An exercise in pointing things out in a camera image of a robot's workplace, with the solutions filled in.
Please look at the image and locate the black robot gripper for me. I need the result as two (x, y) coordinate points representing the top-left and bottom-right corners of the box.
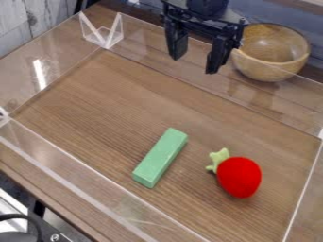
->
(162, 0), (247, 74)

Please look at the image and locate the red plush strawberry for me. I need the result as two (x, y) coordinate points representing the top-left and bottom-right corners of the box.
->
(206, 147), (263, 199)

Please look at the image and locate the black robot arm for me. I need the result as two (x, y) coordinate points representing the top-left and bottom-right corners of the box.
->
(161, 0), (247, 74)

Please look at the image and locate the wooden bowl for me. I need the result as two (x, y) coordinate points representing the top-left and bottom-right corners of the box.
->
(231, 23), (311, 82)

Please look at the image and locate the green rectangular block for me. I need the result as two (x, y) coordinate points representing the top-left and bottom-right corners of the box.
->
(133, 128), (189, 188)

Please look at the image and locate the black device with knob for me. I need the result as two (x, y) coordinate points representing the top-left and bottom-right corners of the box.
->
(28, 211), (74, 242)

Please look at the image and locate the clear acrylic corner bracket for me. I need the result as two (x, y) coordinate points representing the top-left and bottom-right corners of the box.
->
(79, 12), (125, 49)

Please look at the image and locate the clear acrylic tray wall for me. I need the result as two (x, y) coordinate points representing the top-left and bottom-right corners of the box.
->
(0, 6), (323, 242)

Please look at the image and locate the black cable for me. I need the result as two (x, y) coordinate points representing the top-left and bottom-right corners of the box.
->
(0, 214), (44, 242)

